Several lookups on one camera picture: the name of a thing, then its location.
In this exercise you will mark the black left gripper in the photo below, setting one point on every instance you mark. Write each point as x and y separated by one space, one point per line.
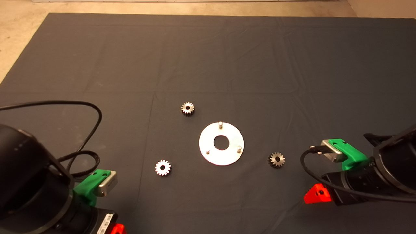
100 221

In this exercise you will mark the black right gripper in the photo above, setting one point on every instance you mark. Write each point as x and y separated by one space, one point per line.
351 185

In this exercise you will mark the small steel planetary gear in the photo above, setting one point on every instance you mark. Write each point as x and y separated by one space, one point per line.
273 161
159 169
184 110

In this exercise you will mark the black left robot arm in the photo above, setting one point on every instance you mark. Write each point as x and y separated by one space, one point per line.
19 162

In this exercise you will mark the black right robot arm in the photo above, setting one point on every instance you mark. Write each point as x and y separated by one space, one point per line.
396 162

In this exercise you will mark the round metal carrier plate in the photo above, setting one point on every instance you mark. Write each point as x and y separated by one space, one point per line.
211 136

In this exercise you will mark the dark grey table cloth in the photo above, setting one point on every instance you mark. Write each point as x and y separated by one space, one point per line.
227 65

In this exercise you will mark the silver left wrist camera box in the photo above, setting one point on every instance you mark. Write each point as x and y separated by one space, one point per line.
109 185

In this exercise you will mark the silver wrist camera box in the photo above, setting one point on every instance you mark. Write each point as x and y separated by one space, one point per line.
109 185
334 152

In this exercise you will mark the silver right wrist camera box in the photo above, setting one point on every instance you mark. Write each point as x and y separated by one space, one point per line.
334 152

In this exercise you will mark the green right camera mount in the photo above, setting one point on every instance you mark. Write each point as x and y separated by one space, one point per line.
352 159

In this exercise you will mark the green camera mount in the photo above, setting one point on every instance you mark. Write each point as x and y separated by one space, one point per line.
87 187
352 159

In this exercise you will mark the green left camera mount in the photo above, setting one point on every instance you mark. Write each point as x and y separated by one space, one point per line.
87 187

